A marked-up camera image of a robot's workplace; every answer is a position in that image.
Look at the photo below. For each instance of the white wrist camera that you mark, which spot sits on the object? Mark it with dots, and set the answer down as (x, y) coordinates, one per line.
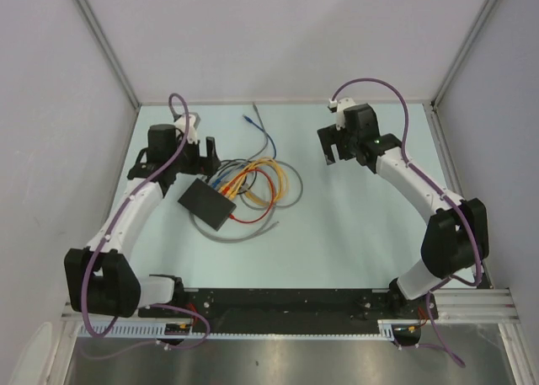
(337, 108)
(188, 124)

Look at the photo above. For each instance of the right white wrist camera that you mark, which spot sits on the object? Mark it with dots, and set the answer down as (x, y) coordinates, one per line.
(337, 108)

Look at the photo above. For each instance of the aluminium frame rail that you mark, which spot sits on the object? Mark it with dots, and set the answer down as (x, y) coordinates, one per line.
(463, 304)

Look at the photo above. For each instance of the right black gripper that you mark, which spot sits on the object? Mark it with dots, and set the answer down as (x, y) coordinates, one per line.
(331, 136)

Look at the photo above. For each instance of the grey slotted cable duct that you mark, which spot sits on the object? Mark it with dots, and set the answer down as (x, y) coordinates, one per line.
(150, 330)

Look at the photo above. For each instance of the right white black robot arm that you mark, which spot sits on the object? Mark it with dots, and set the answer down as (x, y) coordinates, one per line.
(456, 236)

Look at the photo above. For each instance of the black network switch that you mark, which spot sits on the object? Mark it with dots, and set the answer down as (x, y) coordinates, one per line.
(207, 204)

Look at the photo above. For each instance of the right grey cable duct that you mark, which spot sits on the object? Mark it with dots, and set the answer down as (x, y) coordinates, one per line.
(401, 328)

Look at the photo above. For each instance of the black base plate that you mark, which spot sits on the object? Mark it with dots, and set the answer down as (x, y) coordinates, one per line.
(294, 324)

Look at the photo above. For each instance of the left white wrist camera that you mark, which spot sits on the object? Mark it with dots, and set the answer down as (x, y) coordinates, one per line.
(188, 124)

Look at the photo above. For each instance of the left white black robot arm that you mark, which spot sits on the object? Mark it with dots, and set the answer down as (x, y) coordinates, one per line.
(100, 279)

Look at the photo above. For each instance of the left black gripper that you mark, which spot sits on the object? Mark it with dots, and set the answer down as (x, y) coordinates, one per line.
(202, 165)

